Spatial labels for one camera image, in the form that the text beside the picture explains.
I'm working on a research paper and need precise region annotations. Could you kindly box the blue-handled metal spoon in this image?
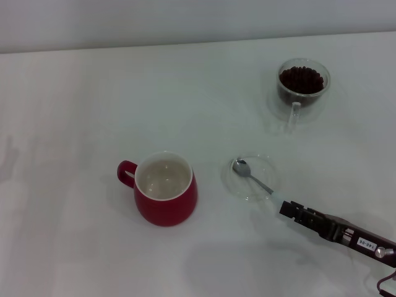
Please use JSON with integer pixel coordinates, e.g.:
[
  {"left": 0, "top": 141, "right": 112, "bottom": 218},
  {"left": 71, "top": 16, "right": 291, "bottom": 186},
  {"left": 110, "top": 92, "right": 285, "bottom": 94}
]
[{"left": 232, "top": 158, "right": 285, "bottom": 206}]

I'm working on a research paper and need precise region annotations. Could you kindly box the small clear glass saucer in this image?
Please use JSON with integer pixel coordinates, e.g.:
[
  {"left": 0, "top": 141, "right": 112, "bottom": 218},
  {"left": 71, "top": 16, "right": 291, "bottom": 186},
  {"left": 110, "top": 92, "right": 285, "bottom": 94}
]
[{"left": 224, "top": 154, "right": 280, "bottom": 204}]

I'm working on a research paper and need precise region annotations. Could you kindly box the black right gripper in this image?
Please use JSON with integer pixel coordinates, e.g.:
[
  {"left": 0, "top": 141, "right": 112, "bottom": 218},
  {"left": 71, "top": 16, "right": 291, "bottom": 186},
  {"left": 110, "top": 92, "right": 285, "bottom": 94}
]
[{"left": 278, "top": 200, "right": 396, "bottom": 269}]

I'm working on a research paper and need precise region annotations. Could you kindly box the red ceramic mug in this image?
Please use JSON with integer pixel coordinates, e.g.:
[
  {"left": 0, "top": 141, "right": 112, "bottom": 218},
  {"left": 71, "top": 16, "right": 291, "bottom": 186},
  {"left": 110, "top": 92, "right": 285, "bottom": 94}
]
[{"left": 116, "top": 150, "right": 199, "bottom": 227}]

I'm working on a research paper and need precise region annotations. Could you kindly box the dark purple cable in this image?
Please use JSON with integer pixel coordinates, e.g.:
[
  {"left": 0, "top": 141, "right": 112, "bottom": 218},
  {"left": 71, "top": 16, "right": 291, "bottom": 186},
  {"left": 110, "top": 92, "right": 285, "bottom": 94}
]
[{"left": 376, "top": 267, "right": 396, "bottom": 297}]

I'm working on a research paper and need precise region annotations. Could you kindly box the pile of coffee beans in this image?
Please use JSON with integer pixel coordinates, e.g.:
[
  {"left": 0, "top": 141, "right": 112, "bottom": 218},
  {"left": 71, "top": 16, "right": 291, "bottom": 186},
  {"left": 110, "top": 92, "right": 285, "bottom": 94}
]
[{"left": 279, "top": 66, "right": 325, "bottom": 94}]

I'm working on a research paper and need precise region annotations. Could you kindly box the clear glass cup with handle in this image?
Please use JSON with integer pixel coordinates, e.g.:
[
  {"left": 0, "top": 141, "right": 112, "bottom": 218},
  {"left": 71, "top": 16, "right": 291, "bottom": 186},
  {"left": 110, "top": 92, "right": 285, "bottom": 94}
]
[{"left": 276, "top": 58, "right": 332, "bottom": 132}]

